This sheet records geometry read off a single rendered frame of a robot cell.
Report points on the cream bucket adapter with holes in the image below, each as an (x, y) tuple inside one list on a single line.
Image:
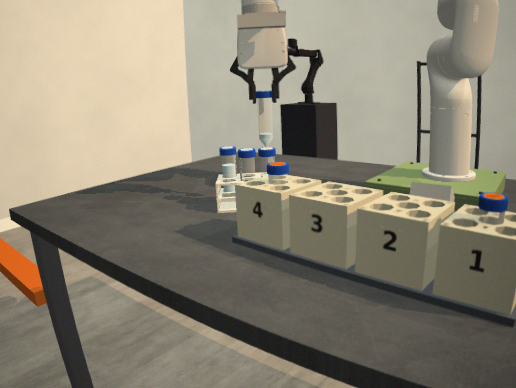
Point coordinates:
[(398, 245), (263, 209), (477, 265), (323, 221)]

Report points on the cream tube rack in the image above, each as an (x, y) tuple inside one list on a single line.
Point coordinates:
[(227, 203)]

